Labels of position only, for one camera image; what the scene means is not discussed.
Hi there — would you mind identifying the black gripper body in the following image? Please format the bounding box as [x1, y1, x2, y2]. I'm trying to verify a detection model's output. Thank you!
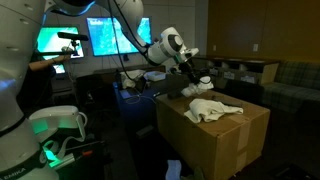
[178, 59, 200, 84]

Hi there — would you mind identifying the white cloth toy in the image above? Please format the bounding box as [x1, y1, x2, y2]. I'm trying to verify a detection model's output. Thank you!
[181, 76, 214, 97]

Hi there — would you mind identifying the white towel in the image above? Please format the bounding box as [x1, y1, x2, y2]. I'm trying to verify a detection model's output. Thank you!
[184, 98, 243, 123]

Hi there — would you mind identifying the blue cloth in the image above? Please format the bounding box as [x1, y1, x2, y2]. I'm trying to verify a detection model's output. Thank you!
[165, 160, 182, 180]

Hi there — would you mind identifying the person forearm background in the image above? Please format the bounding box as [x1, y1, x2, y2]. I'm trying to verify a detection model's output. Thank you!
[29, 55, 71, 71]

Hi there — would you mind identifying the large cardboard box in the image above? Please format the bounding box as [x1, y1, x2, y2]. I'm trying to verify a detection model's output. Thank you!
[156, 94, 270, 180]

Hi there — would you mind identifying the white plastic tray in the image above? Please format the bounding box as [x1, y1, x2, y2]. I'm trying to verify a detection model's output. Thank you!
[147, 71, 166, 82]

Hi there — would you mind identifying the wooden shelf cabinet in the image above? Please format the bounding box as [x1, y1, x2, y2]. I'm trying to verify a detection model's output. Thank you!
[193, 55, 280, 89]

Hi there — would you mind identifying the computer monitor right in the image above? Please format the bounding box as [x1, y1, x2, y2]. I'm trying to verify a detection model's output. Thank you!
[87, 17, 138, 56]

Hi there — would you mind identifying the computer monitor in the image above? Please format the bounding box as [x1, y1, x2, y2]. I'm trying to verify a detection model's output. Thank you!
[87, 17, 138, 56]
[37, 26, 84, 74]

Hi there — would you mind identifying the green plaid sofa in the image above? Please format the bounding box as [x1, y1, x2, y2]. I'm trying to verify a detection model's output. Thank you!
[262, 61, 320, 113]

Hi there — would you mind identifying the computer monitor left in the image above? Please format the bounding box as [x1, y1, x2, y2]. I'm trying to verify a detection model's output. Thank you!
[37, 26, 84, 74]

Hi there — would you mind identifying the white VR headset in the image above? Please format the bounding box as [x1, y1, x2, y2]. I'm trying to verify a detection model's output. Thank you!
[28, 105, 88, 142]

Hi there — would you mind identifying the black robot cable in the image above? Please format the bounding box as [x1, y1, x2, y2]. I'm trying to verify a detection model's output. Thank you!
[106, 0, 148, 83]

